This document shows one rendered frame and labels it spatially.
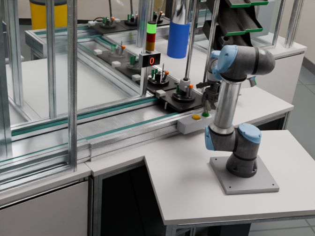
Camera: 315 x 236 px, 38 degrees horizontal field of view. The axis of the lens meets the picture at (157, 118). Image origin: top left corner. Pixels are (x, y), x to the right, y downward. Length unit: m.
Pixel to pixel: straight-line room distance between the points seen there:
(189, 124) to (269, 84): 1.80
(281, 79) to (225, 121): 2.23
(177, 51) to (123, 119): 1.20
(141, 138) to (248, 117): 0.77
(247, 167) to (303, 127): 2.64
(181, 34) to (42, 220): 1.89
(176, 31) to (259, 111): 0.99
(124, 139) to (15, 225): 0.65
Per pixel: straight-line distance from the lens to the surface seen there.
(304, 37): 6.51
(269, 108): 3.00
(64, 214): 2.27
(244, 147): 2.14
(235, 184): 2.16
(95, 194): 2.28
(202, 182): 2.17
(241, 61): 1.87
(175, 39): 3.53
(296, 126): 4.77
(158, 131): 2.41
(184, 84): 2.62
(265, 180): 2.24
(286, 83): 4.32
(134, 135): 2.33
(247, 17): 2.88
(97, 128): 2.41
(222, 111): 2.02
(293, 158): 2.52
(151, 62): 2.55
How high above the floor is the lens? 2.13
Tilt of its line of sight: 28 degrees down
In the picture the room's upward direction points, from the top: 6 degrees clockwise
